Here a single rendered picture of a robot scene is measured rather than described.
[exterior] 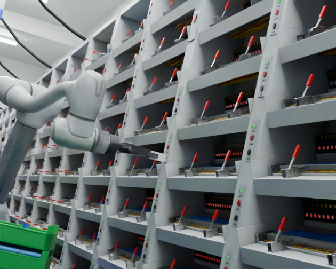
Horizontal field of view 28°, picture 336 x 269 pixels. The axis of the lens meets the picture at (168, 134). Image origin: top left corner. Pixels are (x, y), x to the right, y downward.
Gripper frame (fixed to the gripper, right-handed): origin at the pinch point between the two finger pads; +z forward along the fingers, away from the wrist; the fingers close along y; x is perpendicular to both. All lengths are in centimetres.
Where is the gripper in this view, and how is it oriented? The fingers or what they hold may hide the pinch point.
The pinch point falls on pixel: (157, 156)
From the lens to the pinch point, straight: 254.7
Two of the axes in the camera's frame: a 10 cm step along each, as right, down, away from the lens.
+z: 9.2, 2.4, 3.2
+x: 2.1, -9.7, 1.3
